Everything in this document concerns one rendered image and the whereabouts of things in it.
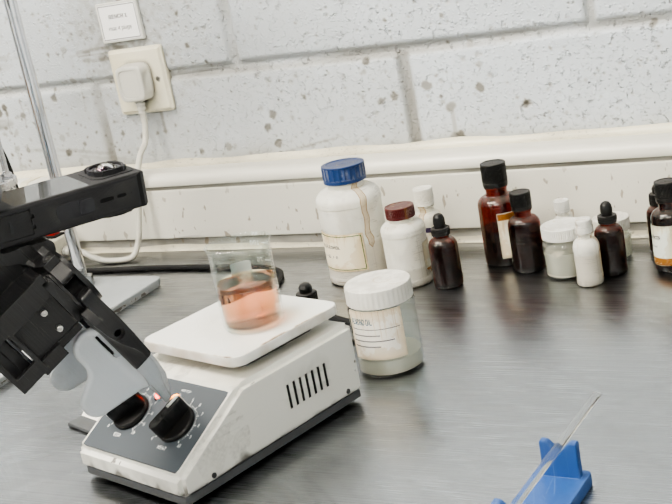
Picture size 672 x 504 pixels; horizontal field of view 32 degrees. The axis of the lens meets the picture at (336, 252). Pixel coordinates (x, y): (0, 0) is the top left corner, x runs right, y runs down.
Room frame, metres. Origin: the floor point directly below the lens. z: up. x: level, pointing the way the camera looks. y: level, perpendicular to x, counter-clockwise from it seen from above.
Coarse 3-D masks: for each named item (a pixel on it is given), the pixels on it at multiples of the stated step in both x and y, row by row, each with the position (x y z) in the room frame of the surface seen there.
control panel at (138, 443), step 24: (192, 384) 0.84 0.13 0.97; (192, 408) 0.81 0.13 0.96; (216, 408) 0.80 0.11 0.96; (96, 432) 0.85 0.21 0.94; (120, 432) 0.83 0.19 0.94; (144, 432) 0.82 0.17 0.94; (192, 432) 0.79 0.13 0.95; (120, 456) 0.81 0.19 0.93; (144, 456) 0.80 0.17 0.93; (168, 456) 0.78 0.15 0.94
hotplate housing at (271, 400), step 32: (288, 352) 0.85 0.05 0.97; (320, 352) 0.87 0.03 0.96; (352, 352) 0.89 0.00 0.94; (224, 384) 0.82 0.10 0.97; (256, 384) 0.82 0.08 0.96; (288, 384) 0.84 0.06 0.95; (320, 384) 0.86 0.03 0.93; (352, 384) 0.89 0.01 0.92; (224, 416) 0.79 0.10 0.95; (256, 416) 0.81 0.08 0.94; (288, 416) 0.84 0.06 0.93; (320, 416) 0.86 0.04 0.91; (224, 448) 0.79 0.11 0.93; (256, 448) 0.81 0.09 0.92; (128, 480) 0.81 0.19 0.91; (160, 480) 0.77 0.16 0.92; (192, 480) 0.76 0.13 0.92; (224, 480) 0.79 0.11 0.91
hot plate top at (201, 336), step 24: (216, 312) 0.93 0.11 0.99; (288, 312) 0.90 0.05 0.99; (312, 312) 0.89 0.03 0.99; (336, 312) 0.90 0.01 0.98; (168, 336) 0.89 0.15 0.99; (192, 336) 0.88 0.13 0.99; (216, 336) 0.87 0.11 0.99; (240, 336) 0.86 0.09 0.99; (264, 336) 0.85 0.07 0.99; (288, 336) 0.85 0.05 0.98; (216, 360) 0.83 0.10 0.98; (240, 360) 0.82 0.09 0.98
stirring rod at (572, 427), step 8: (592, 400) 0.74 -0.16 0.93; (584, 408) 0.73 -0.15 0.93; (576, 416) 0.72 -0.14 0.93; (584, 416) 0.73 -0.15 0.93; (576, 424) 0.71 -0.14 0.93; (568, 432) 0.70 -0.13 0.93; (560, 440) 0.69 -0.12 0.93; (552, 448) 0.68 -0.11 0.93; (560, 448) 0.69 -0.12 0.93; (552, 456) 0.68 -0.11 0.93; (544, 464) 0.67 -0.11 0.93; (536, 472) 0.66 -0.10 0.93; (544, 472) 0.66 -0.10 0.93; (528, 480) 0.65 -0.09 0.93; (536, 480) 0.65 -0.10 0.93; (528, 488) 0.64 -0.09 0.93; (520, 496) 0.63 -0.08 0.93
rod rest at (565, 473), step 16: (544, 448) 0.69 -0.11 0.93; (576, 448) 0.68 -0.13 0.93; (560, 464) 0.69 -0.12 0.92; (576, 464) 0.68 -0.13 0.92; (544, 480) 0.69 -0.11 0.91; (560, 480) 0.69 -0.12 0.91; (576, 480) 0.68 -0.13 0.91; (528, 496) 0.67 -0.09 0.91; (544, 496) 0.67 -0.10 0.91; (560, 496) 0.67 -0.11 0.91; (576, 496) 0.66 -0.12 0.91
